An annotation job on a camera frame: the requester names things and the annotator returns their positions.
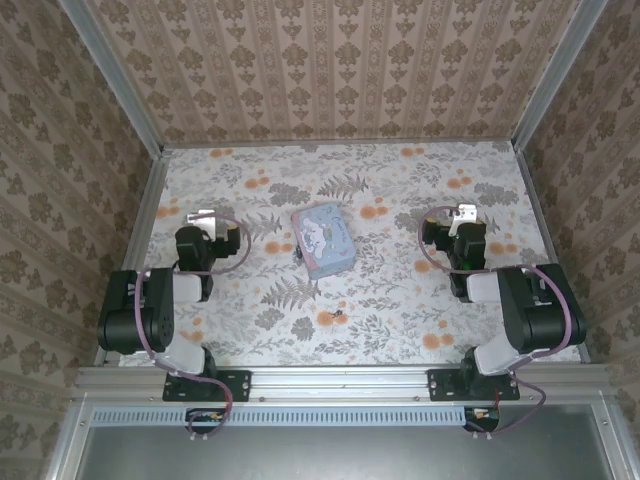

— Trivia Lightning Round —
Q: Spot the light blue patterned pouch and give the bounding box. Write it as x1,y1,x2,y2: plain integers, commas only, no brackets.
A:
291,200,358,282

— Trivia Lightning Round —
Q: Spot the black connector board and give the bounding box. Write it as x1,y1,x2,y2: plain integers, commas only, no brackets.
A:
185,406,227,435
463,405,502,434

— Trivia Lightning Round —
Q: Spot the grey metal sheet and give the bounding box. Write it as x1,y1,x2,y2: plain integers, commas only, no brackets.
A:
73,403,617,480

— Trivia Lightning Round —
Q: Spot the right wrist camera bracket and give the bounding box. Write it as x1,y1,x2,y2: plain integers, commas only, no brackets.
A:
448,201,480,237

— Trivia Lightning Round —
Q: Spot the aluminium side rail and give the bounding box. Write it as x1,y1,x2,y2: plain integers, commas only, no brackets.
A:
513,141,592,364
93,149,172,367

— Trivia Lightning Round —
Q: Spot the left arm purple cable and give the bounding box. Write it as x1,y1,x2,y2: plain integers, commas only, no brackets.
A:
133,212,252,442

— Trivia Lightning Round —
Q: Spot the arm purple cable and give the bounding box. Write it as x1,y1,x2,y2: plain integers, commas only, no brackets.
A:
133,212,252,442
418,205,577,441

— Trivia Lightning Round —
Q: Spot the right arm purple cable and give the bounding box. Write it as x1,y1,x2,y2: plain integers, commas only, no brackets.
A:
418,205,577,441

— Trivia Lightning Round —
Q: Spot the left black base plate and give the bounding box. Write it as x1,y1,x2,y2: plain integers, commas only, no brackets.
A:
162,368,252,403

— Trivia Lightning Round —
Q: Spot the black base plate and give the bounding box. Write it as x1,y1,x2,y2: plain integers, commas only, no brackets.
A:
427,368,521,402
162,368,252,403

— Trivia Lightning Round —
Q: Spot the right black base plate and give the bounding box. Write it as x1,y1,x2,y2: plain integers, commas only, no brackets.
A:
427,368,521,402

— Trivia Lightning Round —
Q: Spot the aluminium table edge rail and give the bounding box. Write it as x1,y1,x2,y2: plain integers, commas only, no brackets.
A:
73,363,615,404

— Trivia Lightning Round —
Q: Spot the aluminium corner post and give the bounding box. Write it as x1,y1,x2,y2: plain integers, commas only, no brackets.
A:
510,0,610,152
55,0,167,157

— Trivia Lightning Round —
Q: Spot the slotted grey cable duct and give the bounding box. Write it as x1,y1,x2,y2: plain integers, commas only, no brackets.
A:
91,405,472,427

